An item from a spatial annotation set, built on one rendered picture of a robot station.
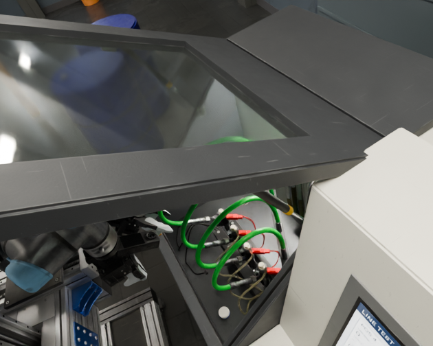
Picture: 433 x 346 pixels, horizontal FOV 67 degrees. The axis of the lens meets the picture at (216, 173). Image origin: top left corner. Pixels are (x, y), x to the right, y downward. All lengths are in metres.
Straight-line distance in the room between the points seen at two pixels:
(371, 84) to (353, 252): 0.45
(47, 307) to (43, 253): 0.80
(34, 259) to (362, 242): 0.58
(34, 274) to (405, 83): 0.90
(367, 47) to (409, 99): 0.25
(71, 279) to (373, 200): 1.17
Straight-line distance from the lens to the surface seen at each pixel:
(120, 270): 0.85
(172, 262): 1.30
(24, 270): 0.72
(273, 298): 0.94
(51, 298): 1.51
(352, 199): 0.61
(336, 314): 0.77
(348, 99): 0.87
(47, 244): 0.71
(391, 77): 0.94
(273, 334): 1.10
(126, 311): 2.16
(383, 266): 0.58
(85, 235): 0.72
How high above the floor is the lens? 2.04
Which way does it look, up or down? 47 degrees down
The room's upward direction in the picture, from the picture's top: 20 degrees counter-clockwise
